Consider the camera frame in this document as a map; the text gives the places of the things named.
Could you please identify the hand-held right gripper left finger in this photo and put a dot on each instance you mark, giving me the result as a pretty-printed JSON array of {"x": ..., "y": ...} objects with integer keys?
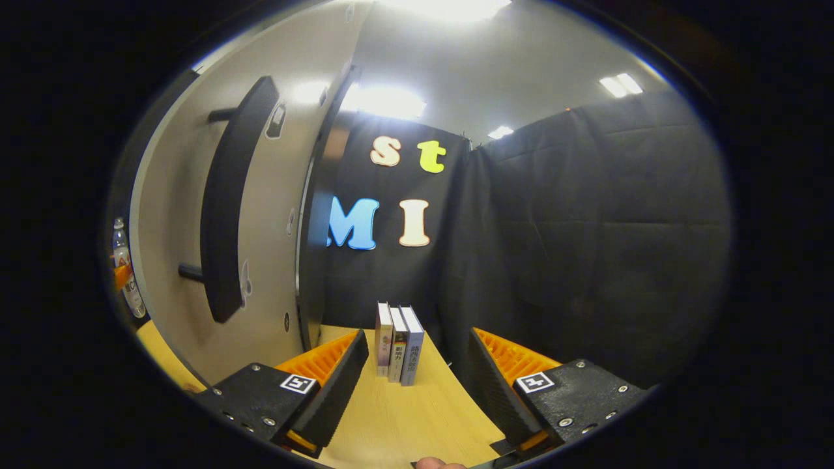
[{"x": 342, "y": 384}]

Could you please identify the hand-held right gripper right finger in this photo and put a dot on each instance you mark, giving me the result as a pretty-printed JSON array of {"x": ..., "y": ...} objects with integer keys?
[{"x": 495, "y": 384}]

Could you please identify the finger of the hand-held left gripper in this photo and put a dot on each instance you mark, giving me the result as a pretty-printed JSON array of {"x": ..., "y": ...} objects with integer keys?
[{"x": 121, "y": 273}]

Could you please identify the clear bottle red label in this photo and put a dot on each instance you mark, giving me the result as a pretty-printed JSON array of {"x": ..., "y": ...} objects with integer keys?
[{"x": 133, "y": 296}]

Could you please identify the beige cabinet door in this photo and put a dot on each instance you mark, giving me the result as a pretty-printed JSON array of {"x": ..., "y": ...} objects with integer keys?
[{"x": 163, "y": 195}]

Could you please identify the white spine book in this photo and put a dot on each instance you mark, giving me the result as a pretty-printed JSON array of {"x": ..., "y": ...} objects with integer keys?
[{"x": 397, "y": 352}]

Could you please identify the blue grey book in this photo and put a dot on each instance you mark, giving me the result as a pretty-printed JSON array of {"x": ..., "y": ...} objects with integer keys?
[{"x": 412, "y": 352}]

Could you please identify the black backdrop cloth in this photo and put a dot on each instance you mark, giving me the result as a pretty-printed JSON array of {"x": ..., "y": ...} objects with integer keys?
[{"x": 586, "y": 228}]

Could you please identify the small ceiling light panel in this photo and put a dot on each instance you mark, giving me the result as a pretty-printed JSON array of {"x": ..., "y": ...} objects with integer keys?
[
  {"x": 500, "y": 132},
  {"x": 384, "y": 102}
]

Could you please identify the double strip ceiling light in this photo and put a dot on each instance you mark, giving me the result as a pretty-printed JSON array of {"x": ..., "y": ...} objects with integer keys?
[{"x": 621, "y": 85}]

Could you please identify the large ceiling light panel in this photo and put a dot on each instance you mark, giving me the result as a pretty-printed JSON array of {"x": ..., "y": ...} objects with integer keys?
[{"x": 449, "y": 8}]

